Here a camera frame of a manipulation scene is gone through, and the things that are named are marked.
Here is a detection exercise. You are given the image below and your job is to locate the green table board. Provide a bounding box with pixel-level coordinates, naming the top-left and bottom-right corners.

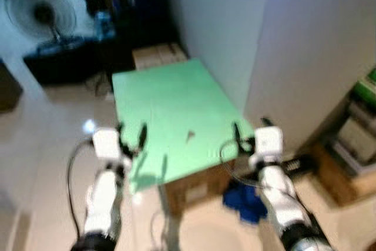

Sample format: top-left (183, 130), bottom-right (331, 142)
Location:
top-left (112, 58), bottom-right (256, 195)

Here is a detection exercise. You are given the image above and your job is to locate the black laser toner box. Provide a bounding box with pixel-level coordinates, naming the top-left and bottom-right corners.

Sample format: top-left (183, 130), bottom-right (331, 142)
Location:
top-left (279, 154), bottom-right (318, 175)

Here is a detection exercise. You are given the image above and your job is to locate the dark blue cloth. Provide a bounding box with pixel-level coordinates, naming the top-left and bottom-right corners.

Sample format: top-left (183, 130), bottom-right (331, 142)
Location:
top-left (222, 180), bottom-right (268, 223)

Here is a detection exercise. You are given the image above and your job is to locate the brown cardboard table base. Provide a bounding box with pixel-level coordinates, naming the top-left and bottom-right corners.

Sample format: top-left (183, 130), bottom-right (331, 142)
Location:
top-left (164, 163), bottom-right (236, 213)

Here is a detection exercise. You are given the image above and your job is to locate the plain cardboard box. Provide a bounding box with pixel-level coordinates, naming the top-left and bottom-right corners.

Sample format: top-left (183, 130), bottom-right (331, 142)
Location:
top-left (132, 45), bottom-right (164, 71)

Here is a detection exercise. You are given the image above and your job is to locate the grey printer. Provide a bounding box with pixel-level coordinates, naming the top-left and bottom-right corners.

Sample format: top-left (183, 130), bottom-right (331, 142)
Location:
top-left (329, 101), bottom-right (376, 163)

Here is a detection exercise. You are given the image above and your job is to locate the black low cabinet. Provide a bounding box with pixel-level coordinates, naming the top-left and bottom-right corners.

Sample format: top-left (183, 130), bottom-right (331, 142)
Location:
top-left (23, 39), bottom-right (103, 87)

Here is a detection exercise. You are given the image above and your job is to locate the green box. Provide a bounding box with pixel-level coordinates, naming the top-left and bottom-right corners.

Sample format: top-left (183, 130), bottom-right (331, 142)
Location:
top-left (352, 69), bottom-right (376, 105)

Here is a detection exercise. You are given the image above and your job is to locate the black glass top table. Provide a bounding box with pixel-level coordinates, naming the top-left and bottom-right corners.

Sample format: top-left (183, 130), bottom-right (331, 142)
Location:
top-left (97, 19), bottom-right (177, 75)

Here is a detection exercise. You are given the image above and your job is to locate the dark brown furniture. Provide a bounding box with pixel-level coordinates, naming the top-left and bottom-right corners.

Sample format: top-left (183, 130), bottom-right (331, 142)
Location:
top-left (0, 60), bottom-right (23, 113)

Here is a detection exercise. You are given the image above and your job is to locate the standing floor fan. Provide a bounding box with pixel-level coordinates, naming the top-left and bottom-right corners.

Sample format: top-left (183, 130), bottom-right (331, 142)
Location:
top-left (3, 0), bottom-right (86, 49)

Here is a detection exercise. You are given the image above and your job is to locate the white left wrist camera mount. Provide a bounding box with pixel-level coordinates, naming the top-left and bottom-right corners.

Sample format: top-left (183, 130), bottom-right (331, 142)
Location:
top-left (93, 128), bottom-right (131, 172)

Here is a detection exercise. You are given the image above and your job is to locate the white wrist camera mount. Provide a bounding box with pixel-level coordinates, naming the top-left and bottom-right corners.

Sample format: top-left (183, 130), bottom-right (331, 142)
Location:
top-left (93, 128), bottom-right (131, 172)
top-left (250, 126), bottom-right (284, 169)

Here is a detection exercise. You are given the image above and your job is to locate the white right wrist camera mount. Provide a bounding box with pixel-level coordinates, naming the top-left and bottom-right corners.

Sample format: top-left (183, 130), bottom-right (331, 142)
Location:
top-left (250, 126), bottom-right (284, 169)

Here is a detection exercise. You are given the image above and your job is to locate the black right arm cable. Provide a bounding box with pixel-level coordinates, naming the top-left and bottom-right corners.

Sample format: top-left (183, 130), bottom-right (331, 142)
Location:
top-left (219, 139), bottom-right (262, 188)

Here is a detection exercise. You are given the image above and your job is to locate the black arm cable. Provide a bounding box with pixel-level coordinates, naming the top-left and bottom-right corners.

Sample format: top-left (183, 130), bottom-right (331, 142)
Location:
top-left (219, 139), bottom-right (262, 188)
top-left (66, 139), bottom-right (95, 237)

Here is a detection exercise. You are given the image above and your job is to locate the black floor cable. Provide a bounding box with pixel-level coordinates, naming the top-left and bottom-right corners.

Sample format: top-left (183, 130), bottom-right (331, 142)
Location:
top-left (88, 72), bottom-right (115, 96)

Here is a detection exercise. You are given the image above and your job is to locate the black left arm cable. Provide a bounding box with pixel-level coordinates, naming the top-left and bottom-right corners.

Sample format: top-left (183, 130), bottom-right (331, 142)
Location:
top-left (66, 139), bottom-right (95, 237)

